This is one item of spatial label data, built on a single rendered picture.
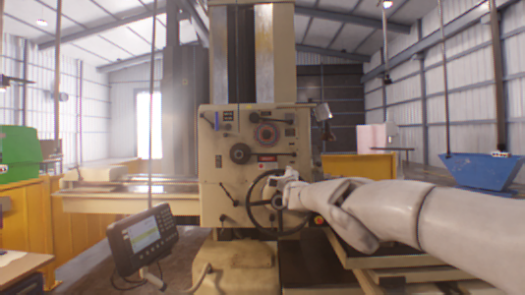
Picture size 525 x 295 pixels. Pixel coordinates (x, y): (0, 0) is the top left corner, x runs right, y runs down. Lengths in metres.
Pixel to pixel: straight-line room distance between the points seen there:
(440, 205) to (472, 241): 0.04
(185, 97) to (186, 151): 0.55
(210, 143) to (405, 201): 1.24
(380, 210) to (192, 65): 2.14
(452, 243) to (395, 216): 0.06
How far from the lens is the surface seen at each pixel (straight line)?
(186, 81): 2.23
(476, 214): 0.26
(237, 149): 1.29
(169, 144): 2.25
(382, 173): 4.37
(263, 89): 2.04
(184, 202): 1.86
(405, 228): 0.28
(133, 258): 1.14
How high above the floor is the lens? 1.67
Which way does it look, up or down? 1 degrees up
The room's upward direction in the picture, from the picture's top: 1 degrees counter-clockwise
